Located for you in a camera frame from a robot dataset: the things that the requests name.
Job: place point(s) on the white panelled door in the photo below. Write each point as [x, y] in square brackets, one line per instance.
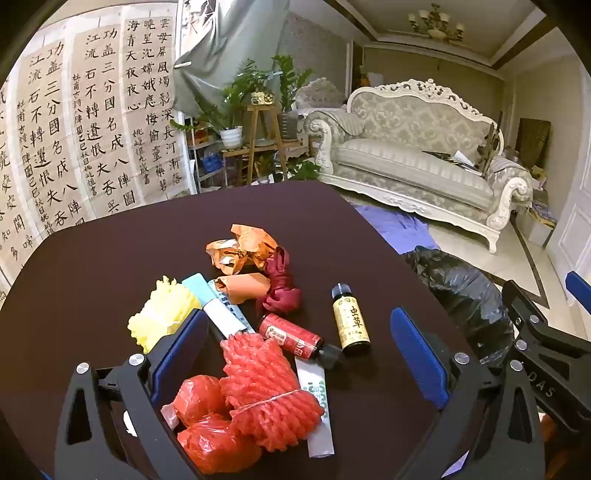
[572, 230]

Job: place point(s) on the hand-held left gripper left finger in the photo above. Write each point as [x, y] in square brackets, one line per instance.
[178, 355]

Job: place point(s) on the purple cloth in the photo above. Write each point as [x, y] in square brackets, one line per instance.
[406, 230]

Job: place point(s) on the wooden plant stand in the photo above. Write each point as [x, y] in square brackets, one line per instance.
[258, 120]

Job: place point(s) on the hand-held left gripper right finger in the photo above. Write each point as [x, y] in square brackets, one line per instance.
[418, 355]

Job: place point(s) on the light blue white tube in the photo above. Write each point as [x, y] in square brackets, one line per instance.
[221, 314]

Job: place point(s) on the green plant white pot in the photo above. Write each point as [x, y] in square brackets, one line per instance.
[231, 137]

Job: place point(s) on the blue box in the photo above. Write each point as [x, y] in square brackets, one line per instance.
[211, 164]

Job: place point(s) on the orange paper roll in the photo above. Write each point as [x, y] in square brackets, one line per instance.
[244, 286]

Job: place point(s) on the papers and books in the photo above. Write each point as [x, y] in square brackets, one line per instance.
[450, 158]

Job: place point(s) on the brown bottle yellow label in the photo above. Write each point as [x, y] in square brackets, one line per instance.
[353, 323]

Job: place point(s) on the black trash bag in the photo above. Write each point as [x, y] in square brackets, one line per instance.
[461, 295]

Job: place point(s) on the white ornate sofa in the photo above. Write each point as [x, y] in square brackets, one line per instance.
[406, 157]

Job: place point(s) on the small leafy green plant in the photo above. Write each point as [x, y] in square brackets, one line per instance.
[304, 170]

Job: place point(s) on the gold decorative pot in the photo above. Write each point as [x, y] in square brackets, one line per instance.
[262, 98]

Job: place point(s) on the grey storage box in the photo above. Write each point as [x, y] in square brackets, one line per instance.
[538, 228]

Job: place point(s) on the dark toy rifle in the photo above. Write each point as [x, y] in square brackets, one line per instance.
[490, 143]

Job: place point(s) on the tall green plant grey pot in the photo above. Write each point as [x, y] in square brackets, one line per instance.
[288, 83]

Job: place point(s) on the grey curtain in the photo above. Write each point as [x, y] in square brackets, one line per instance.
[221, 55]

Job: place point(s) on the red plastic bag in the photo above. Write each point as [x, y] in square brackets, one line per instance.
[207, 438]

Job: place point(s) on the white ornate armchair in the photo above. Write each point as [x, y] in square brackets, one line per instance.
[318, 92]

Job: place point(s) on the yellow foam fruit net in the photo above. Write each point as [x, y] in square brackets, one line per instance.
[157, 314]

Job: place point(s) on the red bottle black cap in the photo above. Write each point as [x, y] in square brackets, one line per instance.
[288, 337]

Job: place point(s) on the striped throw blanket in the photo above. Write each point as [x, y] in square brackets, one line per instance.
[334, 121]

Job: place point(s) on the red foam fruit net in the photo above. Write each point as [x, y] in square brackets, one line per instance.
[268, 392]

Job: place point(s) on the orange wrapper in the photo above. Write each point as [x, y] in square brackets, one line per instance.
[240, 251]

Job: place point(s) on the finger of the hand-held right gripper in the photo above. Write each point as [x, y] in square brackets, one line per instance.
[581, 290]
[545, 323]

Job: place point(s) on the brass chandelier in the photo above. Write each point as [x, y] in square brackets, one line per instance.
[436, 23]

